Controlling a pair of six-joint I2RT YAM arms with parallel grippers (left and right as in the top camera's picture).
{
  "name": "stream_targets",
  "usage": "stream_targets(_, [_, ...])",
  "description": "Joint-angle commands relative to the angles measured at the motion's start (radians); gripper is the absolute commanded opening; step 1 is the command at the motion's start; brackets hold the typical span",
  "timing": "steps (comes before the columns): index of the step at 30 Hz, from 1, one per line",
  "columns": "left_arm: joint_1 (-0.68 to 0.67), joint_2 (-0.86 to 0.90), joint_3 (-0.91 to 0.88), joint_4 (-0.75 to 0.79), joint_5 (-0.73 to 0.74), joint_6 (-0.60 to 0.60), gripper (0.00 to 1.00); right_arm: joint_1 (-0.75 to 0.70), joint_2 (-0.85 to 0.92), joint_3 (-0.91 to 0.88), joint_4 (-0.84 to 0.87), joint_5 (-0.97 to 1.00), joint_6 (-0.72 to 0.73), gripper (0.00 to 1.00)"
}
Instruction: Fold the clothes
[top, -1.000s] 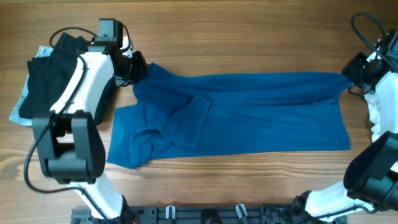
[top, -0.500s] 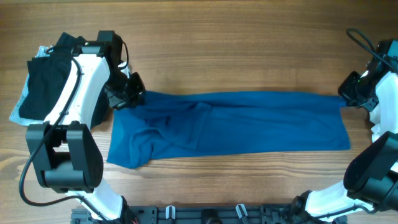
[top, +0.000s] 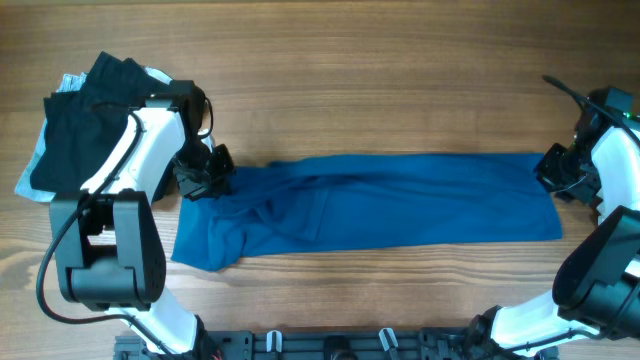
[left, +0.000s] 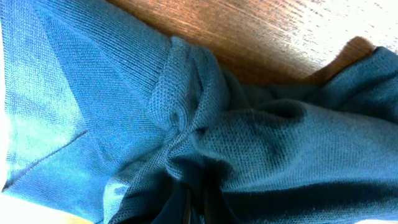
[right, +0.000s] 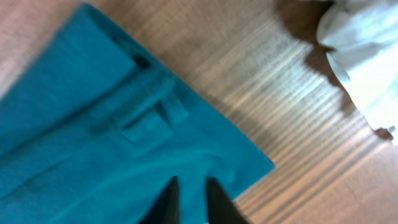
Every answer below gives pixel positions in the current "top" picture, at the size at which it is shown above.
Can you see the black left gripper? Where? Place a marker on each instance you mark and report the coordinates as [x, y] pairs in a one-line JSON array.
[[201, 176]]

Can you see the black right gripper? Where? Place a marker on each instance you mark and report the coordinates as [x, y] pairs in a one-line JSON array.
[[552, 167]]

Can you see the blue polo shirt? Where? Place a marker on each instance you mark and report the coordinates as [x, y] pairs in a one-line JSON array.
[[356, 202]]

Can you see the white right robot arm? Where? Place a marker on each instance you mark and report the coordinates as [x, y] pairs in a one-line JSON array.
[[595, 294]]

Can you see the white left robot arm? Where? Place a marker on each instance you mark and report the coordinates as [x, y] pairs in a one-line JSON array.
[[106, 261]]

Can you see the black folded shorts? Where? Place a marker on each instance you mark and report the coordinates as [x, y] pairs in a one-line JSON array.
[[82, 131]]

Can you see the light grey folded garment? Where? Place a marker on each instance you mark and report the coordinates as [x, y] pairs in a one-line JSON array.
[[74, 141]]

